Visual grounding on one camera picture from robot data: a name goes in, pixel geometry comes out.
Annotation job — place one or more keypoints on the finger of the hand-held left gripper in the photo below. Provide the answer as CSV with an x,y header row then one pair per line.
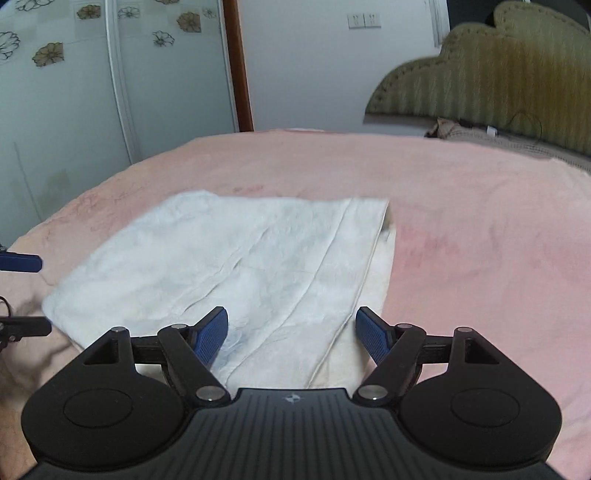
x,y
27,326
21,263

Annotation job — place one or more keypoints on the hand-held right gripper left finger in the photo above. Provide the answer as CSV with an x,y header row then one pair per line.
x,y
210,339

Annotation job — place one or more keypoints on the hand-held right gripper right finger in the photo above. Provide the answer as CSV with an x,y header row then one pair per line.
x,y
373,337

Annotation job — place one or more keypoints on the white pants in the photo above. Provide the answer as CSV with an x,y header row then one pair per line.
x,y
207,263

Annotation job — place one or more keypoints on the pink blanket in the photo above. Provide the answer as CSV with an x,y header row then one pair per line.
x,y
485,258

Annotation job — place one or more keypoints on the floral glass wardrobe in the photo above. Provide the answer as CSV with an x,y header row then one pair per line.
x,y
60,115

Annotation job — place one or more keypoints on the white charger plug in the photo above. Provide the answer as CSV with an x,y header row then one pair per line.
x,y
491,131

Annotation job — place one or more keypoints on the brown grey pillow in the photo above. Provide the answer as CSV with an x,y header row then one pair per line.
x,y
508,141

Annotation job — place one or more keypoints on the green padded headboard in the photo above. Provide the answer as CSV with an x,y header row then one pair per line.
x,y
498,83

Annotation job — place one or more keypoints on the brown wooden door frame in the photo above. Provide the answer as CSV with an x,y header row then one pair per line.
x,y
240,69

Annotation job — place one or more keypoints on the white wall socket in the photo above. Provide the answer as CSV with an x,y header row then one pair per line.
x,y
372,20
354,21

